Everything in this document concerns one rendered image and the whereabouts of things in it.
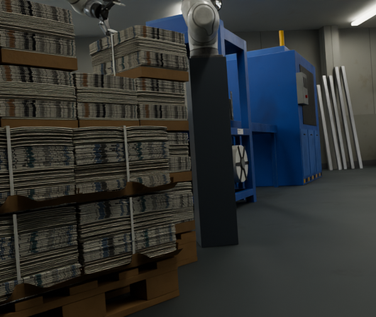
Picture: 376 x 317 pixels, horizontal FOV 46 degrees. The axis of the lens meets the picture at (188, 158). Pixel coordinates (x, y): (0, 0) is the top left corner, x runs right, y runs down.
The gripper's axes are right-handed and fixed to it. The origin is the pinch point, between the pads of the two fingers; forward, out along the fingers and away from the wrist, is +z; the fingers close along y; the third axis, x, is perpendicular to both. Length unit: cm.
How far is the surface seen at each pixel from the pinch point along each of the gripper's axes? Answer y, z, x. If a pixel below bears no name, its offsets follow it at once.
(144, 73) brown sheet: 15.9, 44.7, 13.7
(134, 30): 0.3, 33.9, 15.4
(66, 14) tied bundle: -1, 36, 49
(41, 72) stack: 19, 46, 61
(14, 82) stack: 22, 49, 71
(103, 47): 12.7, 14.1, 15.4
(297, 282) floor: 66, 134, -5
